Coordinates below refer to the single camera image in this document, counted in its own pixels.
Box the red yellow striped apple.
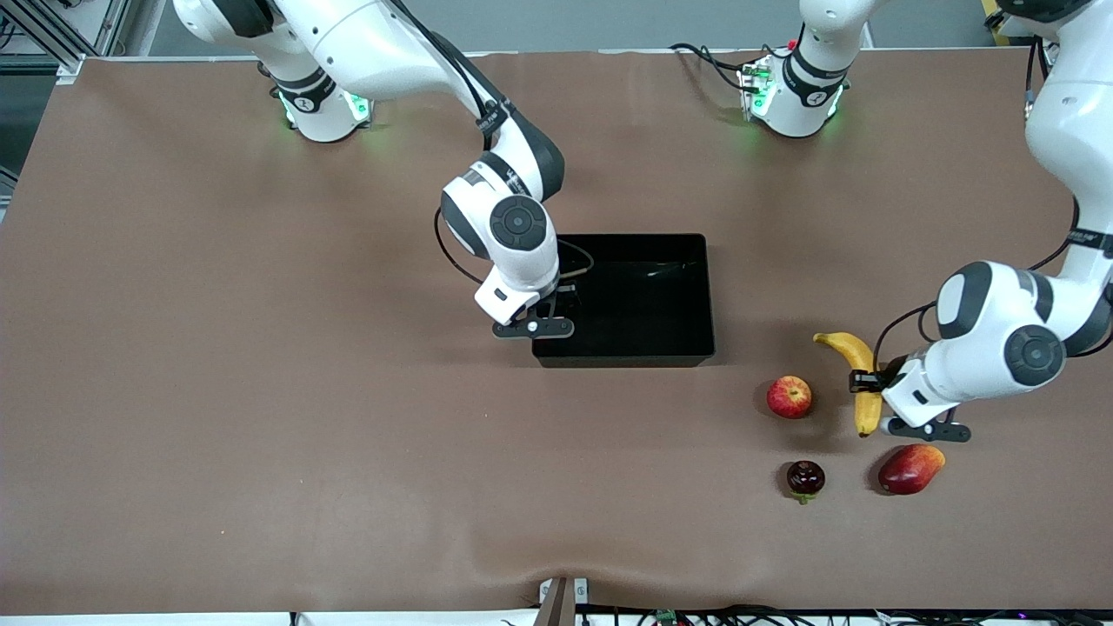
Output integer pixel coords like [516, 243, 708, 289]
[767, 375, 814, 420]

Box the dark purple mangosteen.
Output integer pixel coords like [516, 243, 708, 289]
[786, 460, 826, 505]

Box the black rectangular plastic box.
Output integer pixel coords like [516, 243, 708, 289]
[532, 233, 716, 368]

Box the yellow banana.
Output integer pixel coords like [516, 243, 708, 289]
[813, 331, 883, 438]

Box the black left arm base cable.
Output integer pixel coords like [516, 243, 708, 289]
[670, 42, 796, 92]

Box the red yellow mango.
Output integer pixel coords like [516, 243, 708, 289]
[876, 443, 946, 496]

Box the aluminium frame profile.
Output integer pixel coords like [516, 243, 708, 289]
[0, 0, 131, 83]

